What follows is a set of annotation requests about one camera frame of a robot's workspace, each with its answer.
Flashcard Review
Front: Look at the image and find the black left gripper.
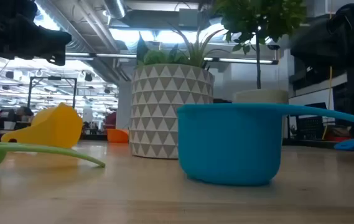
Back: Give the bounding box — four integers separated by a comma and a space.
0, 0, 72, 67

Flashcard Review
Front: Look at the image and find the yellow measuring cup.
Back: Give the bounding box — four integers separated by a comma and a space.
1, 102, 84, 149

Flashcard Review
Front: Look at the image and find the orange measuring cup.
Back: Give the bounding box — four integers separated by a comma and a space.
106, 129, 130, 144

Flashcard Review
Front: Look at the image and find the large teal-blue measuring cup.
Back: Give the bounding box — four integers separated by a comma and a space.
176, 103, 354, 187

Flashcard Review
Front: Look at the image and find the white ceiling box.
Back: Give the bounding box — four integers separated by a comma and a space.
307, 0, 354, 17

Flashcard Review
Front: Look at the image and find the small leafy green tree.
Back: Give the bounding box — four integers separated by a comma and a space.
215, 0, 308, 90

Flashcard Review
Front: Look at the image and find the person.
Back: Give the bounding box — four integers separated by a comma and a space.
8, 106, 35, 131

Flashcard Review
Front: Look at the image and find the black pegboard cart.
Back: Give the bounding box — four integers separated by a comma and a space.
289, 102, 329, 141

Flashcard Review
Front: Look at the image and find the red office chair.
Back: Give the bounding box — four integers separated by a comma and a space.
103, 111, 118, 135

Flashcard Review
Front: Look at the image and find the red bin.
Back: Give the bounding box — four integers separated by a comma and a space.
325, 134, 353, 143

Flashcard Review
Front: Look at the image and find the green succulent plant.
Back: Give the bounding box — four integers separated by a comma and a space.
136, 24, 229, 68

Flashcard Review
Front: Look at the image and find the triangle-patterned plant pot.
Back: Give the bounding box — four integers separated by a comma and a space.
129, 63, 214, 160

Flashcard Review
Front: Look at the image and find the grey ceiling box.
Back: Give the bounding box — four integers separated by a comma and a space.
178, 8, 200, 28

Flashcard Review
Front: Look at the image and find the black metal gantry frame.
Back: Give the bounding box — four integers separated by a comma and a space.
27, 77, 78, 122

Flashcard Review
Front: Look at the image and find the yellow cable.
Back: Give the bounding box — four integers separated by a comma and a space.
321, 65, 333, 141

